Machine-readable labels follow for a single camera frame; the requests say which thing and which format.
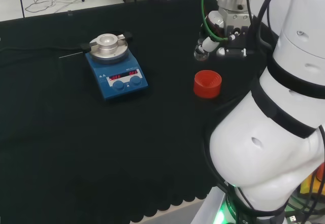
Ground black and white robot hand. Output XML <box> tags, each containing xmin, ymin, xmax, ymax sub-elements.
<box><xmin>197</xmin><ymin>7</ymin><xmax>256</xmax><ymax>59</ymax></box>

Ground clear glass round-bottom flask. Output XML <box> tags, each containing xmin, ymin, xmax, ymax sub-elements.
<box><xmin>193</xmin><ymin>44</ymin><xmax>210</xmax><ymax>62</ymax></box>

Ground pale board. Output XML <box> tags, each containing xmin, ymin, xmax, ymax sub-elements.
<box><xmin>141</xmin><ymin>185</ymin><xmax>225</xmax><ymax>224</ymax></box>

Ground black heater cable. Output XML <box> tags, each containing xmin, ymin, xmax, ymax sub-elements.
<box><xmin>0</xmin><ymin>45</ymin><xmax>84</xmax><ymax>53</ymax></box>

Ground yellow stop button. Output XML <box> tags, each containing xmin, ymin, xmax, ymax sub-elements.
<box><xmin>299</xmin><ymin>162</ymin><xmax>325</xmax><ymax>196</ymax></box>

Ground blue heater with steel plate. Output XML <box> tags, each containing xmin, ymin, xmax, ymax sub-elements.
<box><xmin>80</xmin><ymin>31</ymin><xmax>149</xmax><ymax>103</ymax></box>

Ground thin metal probe rod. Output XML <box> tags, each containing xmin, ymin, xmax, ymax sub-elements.
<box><xmin>58</xmin><ymin>52</ymin><xmax>85</xmax><ymax>59</ymax></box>

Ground red plastic flask ring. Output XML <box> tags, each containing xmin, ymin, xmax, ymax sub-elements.
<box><xmin>193</xmin><ymin>70</ymin><xmax>222</xmax><ymax>100</ymax></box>

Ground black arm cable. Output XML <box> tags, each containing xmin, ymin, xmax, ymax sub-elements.
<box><xmin>255</xmin><ymin>0</ymin><xmax>285</xmax><ymax>57</ymax></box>

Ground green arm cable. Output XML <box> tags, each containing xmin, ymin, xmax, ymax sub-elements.
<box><xmin>200</xmin><ymin>0</ymin><xmax>231</xmax><ymax>42</ymax></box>

